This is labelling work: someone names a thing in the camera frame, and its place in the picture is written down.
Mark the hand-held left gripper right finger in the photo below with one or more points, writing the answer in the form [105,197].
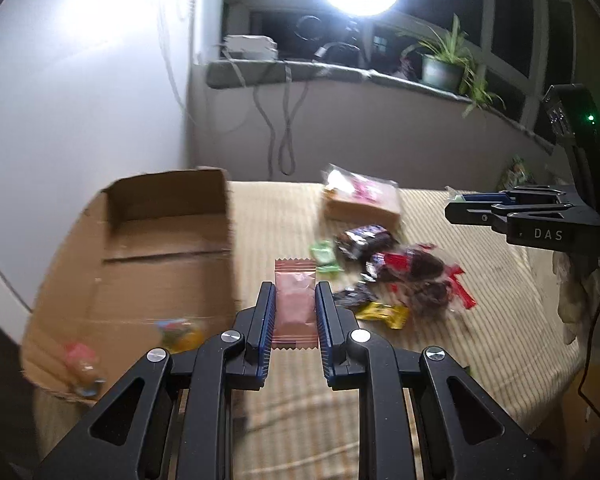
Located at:
[322,330]

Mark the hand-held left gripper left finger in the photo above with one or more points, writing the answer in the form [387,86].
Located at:
[269,330]

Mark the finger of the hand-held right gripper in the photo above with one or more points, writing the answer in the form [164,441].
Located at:
[470,213]
[480,198]

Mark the pink snack packet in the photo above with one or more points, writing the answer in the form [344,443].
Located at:
[295,300]

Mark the dark snack wrapper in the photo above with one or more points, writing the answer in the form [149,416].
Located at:
[355,296]

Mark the yellow snack packet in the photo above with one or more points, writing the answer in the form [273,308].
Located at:
[382,314]

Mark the red-ended clear snack packet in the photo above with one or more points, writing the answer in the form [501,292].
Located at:
[420,262]
[432,296]

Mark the green snack packet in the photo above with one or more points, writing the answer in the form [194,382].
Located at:
[325,256]

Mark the small chocolate bar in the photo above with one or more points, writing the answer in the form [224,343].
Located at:
[377,266]

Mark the yellow orange snack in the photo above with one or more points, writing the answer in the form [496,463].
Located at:
[182,335]

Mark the brown chocolate bar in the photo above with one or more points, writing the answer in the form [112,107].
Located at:
[365,240]

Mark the cardboard box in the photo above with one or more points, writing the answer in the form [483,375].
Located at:
[170,270]

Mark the pink snack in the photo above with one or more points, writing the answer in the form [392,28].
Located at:
[82,360]

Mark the green printed packet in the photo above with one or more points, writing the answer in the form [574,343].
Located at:
[515,172]

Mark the clear bag of cake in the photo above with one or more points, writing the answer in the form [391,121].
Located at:
[362,205]

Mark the white cloth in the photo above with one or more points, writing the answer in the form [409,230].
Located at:
[575,295]

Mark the potted green plant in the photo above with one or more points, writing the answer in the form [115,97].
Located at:
[442,67]

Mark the grey windowsill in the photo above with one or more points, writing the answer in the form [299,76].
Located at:
[330,74]

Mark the black device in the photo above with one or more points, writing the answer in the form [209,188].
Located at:
[337,54]

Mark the white box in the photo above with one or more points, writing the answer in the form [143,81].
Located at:
[250,46]

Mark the white panel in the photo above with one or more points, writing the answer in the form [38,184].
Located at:
[80,110]

